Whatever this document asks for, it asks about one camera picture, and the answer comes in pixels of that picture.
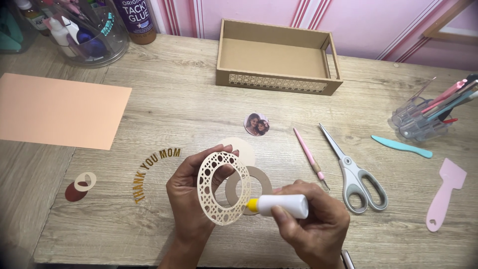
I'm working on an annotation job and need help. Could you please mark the person's right hand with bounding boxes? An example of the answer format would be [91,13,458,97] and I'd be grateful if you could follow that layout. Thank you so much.
[271,179,352,269]

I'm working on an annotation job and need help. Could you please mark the person's left hand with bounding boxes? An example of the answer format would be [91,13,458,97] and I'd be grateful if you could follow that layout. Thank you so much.
[166,144,240,244]

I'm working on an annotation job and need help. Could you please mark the cream lattice paper ring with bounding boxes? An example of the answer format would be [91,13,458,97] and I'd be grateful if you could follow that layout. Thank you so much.
[197,151,252,226]

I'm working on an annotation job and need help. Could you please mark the white glue bottle yellow tip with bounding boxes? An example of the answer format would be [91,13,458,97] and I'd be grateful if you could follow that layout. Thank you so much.
[246,194,310,220]

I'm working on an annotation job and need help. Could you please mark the cream paper circle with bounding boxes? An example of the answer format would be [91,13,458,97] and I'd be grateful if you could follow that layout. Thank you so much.
[218,137,256,167]

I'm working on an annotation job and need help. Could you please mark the round photo cutout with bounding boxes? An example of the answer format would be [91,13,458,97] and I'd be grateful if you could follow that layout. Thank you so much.
[243,112,270,137]

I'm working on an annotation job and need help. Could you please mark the arc of gold paper letters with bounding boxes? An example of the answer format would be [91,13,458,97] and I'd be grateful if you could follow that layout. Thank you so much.
[133,147,183,204]

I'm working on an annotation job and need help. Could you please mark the brown cardboard tray box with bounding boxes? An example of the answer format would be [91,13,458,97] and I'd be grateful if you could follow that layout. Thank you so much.
[215,18,344,96]

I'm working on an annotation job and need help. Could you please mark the dark red paper oval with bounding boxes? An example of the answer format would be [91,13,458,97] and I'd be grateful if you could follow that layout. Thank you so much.
[64,180,89,203]

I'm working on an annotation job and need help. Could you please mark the purple label glue bottle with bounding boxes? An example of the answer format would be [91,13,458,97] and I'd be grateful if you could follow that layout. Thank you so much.
[113,0,158,46]

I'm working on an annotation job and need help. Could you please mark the peach paper sheet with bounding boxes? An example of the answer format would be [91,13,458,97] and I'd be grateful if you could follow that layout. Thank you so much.
[0,72,133,151]

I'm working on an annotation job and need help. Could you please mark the clear round container with supplies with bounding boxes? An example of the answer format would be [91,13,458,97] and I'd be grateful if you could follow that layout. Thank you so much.
[40,0,130,68]

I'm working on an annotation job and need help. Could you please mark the white flat object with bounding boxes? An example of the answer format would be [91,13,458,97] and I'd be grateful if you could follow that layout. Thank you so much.
[340,249,356,269]

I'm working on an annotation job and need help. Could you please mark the teal plastic spatula tool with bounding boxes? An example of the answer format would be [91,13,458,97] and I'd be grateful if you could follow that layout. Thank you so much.
[371,134,434,159]

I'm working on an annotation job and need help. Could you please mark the clear holder with craft tools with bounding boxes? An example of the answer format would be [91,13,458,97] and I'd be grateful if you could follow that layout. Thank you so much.
[391,73,478,143]

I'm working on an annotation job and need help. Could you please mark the small bottle with white cap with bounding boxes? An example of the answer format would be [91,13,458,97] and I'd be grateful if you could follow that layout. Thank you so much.
[15,0,51,37]

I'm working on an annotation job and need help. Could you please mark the teal storage container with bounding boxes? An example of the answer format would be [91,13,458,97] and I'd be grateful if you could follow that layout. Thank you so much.
[0,5,39,54]

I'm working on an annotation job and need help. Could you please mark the pink plastic scraper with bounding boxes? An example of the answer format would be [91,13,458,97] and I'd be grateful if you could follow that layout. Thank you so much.
[426,158,468,233]

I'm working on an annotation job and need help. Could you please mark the brown cardboard ring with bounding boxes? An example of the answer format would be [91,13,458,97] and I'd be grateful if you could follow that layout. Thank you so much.
[225,166,273,216]

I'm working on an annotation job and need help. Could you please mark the pink handled pick tool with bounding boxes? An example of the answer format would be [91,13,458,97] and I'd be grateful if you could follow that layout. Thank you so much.
[293,127,332,194]

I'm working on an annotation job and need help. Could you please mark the cream paper oval ring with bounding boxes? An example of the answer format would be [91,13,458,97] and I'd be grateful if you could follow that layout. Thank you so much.
[73,171,97,193]

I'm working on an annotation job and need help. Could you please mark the grey handled scissors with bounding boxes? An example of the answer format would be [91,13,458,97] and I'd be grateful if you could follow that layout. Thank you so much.
[318,123,389,214]

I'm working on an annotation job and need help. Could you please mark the wooden frame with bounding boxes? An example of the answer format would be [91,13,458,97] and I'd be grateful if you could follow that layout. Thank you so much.
[423,0,478,46]

